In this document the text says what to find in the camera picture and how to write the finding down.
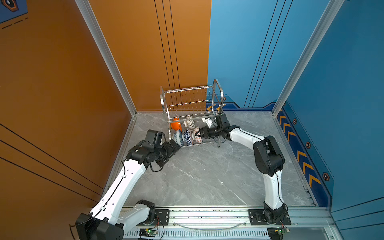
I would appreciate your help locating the dark blue patterned bowl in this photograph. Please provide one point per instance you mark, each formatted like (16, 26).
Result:
(197, 139)

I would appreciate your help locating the orange plastic bowl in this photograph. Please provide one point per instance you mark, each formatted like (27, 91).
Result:
(176, 125)

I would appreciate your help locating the aluminium front rail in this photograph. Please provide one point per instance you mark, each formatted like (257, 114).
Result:
(232, 223)

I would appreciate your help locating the steel two-tier dish rack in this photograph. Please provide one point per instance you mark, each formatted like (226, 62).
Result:
(192, 103)

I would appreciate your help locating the red patterned ceramic bowl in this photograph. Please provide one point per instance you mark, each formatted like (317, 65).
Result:
(188, 137)

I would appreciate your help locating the blue white floral bowl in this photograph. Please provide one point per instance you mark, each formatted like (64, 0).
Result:
(178, 138)

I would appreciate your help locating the white brown patterned bowl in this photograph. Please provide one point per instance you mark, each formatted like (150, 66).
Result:
(190, 124)

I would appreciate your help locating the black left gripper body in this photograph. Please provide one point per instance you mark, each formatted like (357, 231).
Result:
(163, 153)

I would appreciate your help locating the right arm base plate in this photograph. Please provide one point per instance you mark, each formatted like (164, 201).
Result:
(261, 217)

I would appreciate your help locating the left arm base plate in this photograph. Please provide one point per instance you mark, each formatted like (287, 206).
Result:
(157, 216)

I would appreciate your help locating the green circuit board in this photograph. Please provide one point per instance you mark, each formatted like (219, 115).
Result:
(147, 234)

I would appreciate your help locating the small right circuit board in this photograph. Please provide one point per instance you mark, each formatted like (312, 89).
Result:
(282, 231)

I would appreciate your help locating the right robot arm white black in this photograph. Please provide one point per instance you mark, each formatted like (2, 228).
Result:
(269, 161)

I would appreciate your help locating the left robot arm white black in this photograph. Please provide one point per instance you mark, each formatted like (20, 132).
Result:
(104, 221)

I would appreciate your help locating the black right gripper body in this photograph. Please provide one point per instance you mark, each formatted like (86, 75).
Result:
(214, 132)

